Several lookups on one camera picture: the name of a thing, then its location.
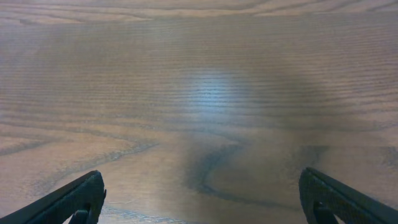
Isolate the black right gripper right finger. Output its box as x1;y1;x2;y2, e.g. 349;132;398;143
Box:
298;167;397;224

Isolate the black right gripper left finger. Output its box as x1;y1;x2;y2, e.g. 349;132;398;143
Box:
1;170;106;224

